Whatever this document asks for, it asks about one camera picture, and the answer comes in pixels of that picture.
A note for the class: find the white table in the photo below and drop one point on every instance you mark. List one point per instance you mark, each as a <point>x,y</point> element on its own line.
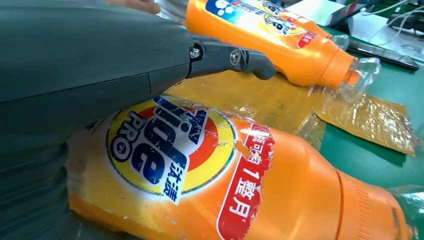
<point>314,10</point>

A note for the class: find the dark tablet on stand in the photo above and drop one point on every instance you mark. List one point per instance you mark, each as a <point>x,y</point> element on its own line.
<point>344,15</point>

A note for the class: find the orange detergent bottle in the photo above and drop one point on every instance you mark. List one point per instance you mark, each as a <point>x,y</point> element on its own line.
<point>316,28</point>
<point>265,56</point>
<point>298,185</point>

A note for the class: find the person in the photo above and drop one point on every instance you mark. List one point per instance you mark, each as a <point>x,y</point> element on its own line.
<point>172,8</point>

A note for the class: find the black smartphone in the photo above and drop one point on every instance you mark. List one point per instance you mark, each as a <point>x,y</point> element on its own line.
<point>381,54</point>

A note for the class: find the yellow taped cardboard mat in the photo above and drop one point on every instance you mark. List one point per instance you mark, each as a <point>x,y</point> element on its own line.
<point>265,99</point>

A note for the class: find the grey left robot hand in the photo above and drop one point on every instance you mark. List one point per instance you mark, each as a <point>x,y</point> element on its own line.
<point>82,59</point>

